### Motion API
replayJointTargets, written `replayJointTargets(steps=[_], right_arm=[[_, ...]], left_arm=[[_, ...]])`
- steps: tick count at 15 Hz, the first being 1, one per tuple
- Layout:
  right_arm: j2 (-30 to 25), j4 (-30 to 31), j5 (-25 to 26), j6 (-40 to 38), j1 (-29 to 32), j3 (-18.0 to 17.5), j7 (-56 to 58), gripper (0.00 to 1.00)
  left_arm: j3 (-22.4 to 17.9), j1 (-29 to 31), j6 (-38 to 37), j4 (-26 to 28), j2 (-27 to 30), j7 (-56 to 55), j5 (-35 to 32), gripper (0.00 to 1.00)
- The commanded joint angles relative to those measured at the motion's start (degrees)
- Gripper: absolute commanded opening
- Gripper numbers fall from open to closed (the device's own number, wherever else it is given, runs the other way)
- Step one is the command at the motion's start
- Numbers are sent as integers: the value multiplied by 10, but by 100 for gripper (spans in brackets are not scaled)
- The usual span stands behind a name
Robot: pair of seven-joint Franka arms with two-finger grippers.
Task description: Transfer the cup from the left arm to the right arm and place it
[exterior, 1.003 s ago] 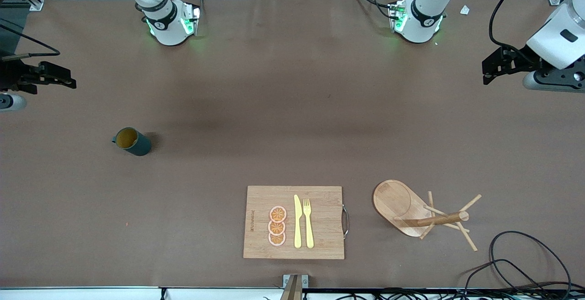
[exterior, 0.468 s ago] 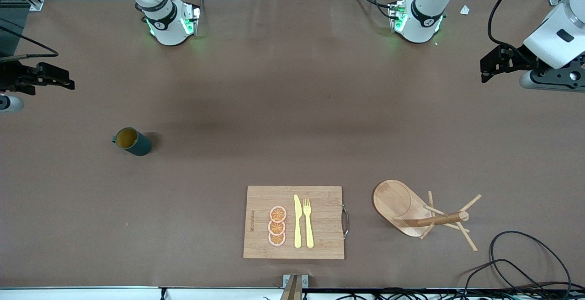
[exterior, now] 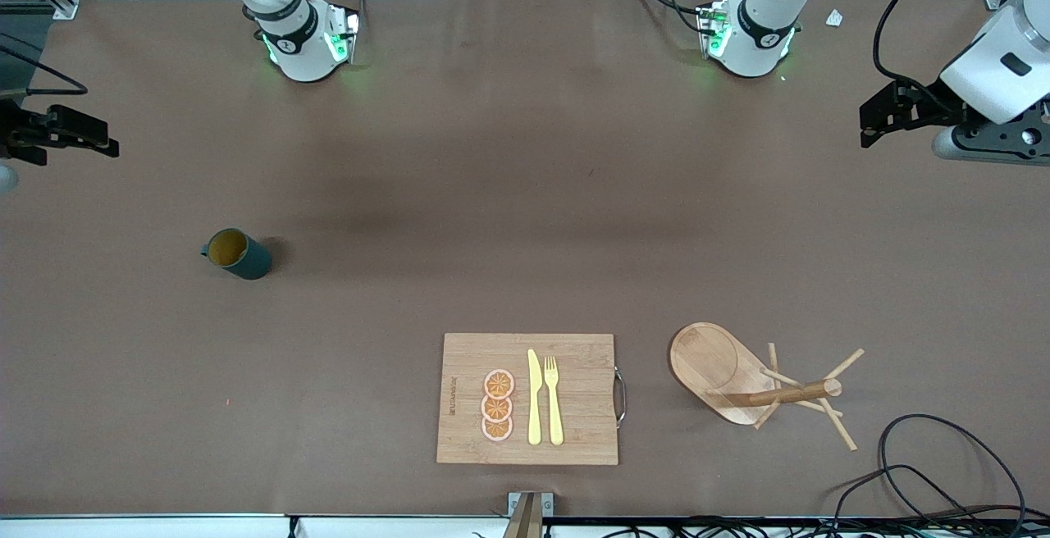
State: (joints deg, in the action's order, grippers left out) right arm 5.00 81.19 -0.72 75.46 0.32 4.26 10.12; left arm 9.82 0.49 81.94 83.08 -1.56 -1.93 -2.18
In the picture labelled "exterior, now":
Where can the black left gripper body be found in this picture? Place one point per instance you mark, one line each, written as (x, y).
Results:
(936, 107)

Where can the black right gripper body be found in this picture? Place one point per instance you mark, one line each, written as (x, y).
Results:
(15, 129)

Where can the dark teal mug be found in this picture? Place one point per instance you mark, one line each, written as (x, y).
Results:
(250, 263)

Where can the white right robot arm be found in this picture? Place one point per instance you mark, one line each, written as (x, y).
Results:
(299, 54)

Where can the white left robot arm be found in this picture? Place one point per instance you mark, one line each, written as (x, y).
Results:
(759, 38)

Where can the small white paper scrap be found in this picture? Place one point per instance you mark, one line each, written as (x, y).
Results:
(834, 18)

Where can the wooden mug tree rack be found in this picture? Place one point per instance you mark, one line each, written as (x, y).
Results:
(705, 366)

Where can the brown table cover mat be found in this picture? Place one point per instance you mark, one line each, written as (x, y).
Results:
(492, 234)

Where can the wooden cutting board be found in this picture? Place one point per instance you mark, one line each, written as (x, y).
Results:
(574, 398)

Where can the yellow plastic fork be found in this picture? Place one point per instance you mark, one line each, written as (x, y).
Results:
(554, 407)

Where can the yellow plastic knife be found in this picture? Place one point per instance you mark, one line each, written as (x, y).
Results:
(534, 398)

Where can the orange slice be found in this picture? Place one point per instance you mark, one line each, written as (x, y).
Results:
(499, 384)

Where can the metal mount bracket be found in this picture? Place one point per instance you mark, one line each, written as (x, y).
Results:
(548, 505)

